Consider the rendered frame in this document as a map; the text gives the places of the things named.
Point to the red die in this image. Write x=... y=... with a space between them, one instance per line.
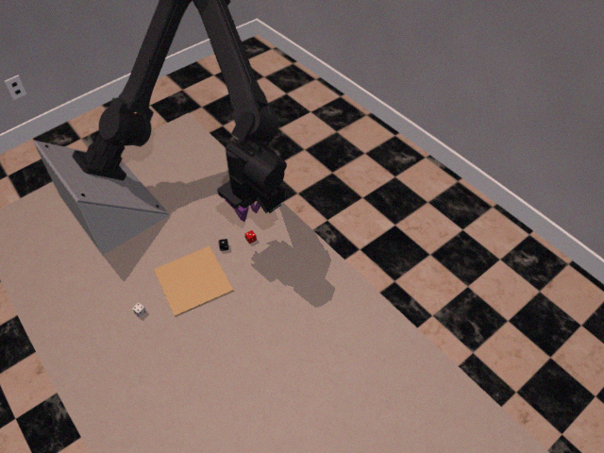
x=250 y=236

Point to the tan mat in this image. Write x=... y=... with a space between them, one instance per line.
x=193 y=280

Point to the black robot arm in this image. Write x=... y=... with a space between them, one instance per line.
x=263 y=170

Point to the white die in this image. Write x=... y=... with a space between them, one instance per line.
x=139 y=309

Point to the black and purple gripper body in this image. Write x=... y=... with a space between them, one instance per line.
x=226 y=192

